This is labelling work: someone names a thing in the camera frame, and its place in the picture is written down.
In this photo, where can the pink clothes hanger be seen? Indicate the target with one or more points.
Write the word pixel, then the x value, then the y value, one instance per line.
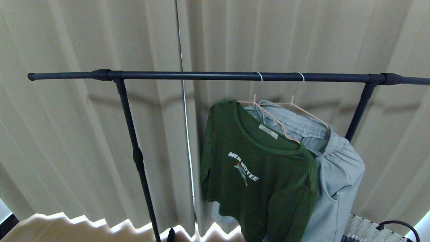
pixel 268 116
pixel 310 114

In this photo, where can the green garment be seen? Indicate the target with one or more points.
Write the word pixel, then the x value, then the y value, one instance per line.
pixel 262 174

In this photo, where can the pale grey shorts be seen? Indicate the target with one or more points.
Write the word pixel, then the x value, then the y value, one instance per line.
pixel 339 174

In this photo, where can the black clothes rack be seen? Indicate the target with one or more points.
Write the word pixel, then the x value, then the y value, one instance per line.
pixel 201 75

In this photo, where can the white laundry basket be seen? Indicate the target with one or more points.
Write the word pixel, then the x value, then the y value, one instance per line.
pixel 362 230

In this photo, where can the beige curtain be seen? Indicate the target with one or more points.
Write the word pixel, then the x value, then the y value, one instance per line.
pixel 67 141

